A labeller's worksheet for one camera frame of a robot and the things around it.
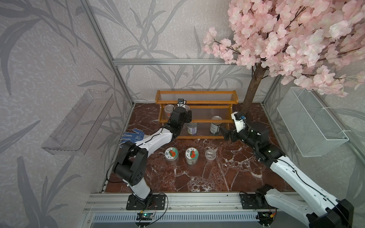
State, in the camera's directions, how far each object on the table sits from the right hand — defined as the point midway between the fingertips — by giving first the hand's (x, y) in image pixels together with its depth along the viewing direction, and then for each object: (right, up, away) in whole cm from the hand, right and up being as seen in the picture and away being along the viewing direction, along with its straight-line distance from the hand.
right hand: (227, 122), depth 74 cm
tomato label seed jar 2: (-19, -19, +8) cm, 29 cm away
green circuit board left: (-43, -47, -4) cm, 64 cm away
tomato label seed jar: (-31, -19, +8) cm, 37 cm away
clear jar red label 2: (-22, +8, +14) cm, 27 cm away
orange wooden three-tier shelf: (-11, +4, +42) cm, 44 cm away
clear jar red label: (-8, -20, +10) cm, 24 cm away
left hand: (-22, +7, +14) cm, 28 cm away
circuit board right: (+18, -47, -5) cm, 50 cm away
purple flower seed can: (-18, -5, +19) cm, 27 cm away
